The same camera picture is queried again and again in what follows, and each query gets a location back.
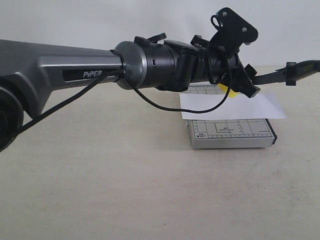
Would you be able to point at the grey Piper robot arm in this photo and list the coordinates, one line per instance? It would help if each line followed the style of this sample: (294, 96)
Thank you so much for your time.
(38, 79)

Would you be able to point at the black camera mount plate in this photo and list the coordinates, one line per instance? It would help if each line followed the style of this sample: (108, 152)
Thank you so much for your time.
(232, 30)

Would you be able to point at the grey paper cutter base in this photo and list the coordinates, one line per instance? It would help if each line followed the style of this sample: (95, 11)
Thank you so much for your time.
(231, 133)

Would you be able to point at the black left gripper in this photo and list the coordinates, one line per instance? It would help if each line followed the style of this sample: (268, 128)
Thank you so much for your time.
(218, 65)

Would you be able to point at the yellow foam cube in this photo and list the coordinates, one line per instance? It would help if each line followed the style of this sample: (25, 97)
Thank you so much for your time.
(224, 89)

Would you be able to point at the white paper strip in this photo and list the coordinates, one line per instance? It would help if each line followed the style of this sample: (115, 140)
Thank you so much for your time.
(240, 107)

